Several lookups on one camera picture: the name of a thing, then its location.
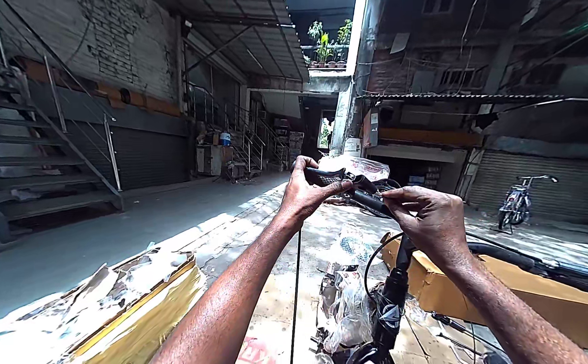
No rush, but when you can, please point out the crumpled clear plastic wrap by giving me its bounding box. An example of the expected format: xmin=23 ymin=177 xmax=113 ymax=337
xmin=319 ymin=268 xmax=376 ymax=355

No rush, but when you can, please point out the parked bicycle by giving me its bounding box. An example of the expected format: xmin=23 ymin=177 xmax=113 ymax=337
xmin=497 ymin=174 xmax=559 ymax=235

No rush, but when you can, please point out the person's right hand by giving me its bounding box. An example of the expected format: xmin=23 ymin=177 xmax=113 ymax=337
xmin=381 ymin=185 xmax=470 ymax=268

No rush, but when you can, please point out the metal staircase with railing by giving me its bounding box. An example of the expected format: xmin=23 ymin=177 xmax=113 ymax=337
xmin=0 ymin=0 xmax=125 ymax=244

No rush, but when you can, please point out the large brown cardboard box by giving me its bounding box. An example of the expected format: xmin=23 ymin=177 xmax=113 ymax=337
xmin=380 ymin=232 xmax=588 ymax=353

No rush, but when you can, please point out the grey rolling shutter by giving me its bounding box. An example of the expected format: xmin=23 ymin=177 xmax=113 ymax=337
xmin=64 ymin=119 xmax=190 ymax=192

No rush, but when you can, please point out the person's left forearm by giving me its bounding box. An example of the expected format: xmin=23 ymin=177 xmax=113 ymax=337
xmin=150 ymin=212 xmax=302 ymax=364

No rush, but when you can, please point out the black bicycle handlebar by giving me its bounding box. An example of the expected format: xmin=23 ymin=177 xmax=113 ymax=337
xmin=292 ymin=162 xmax=588 ymax=294

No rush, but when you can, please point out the row of potted plants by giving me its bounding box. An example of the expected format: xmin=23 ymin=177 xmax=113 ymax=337
xmin=304 ymin=19 xmax=353 ymax=69

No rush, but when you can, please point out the black metal rod part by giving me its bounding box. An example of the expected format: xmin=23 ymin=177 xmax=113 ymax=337
xmin=431 ymin=311 xmax=505 ymax=356

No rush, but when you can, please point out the blue-white bubble wrap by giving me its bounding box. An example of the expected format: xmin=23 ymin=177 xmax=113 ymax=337
xmin=330 ymin=224 xmax=376 ymax=267

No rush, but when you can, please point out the long straight black cable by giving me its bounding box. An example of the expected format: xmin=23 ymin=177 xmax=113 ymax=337
xmin=290 ymin=230 xmax=302 ymax=364

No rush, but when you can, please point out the orange-brown awning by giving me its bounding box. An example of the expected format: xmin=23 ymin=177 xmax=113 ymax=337
xmin=378 ymin=127 xmax=483 ymax=148

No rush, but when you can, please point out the black bicycle frame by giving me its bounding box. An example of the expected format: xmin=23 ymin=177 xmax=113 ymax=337
xmin=347 ymin=234 xmax=417 ymax=364

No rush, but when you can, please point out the person's left hand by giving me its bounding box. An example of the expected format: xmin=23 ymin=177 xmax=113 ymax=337
xmin=280 ymin=155 xmax=354 ymax=229

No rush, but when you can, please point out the orange rolled awning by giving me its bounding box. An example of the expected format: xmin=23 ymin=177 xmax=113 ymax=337
xmin=15 ymin=57 xmax=183 ymax=118

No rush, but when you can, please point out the corrugated metal roof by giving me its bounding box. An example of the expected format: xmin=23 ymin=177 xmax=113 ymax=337
xmin=155 ymin=0 xmax=310 ymax=83

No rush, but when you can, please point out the old cabinet with items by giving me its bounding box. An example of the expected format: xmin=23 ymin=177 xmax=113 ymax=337
xmin=195 ymin=130 xmax=235 ymax=179

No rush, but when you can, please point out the staircase with steel railing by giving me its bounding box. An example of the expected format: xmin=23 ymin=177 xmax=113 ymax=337
xmin=191 ymin=83 xmax=291 ymax=175

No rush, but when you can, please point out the corrugated light rolling shutter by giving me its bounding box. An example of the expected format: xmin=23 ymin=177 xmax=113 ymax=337
xmin=467 ymin=150 xmax=588 ymax=224

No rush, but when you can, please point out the open yellowish cardboard box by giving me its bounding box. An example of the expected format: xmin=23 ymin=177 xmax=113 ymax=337
xmin=0 ymin=245 xmax=208 ymax=364

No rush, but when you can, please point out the curved black cable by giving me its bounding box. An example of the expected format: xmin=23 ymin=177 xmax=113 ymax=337
xmin=364 ymin=232 xmax=405 ymax=300

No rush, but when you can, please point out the grey electrical box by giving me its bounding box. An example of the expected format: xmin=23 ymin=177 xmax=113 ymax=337
xmin=363 ymin=107 xmax=381 ymax=148

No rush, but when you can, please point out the black brake lever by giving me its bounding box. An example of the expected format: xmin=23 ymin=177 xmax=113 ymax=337
xmin=344 ymin=172 xmax=380 ymax=196

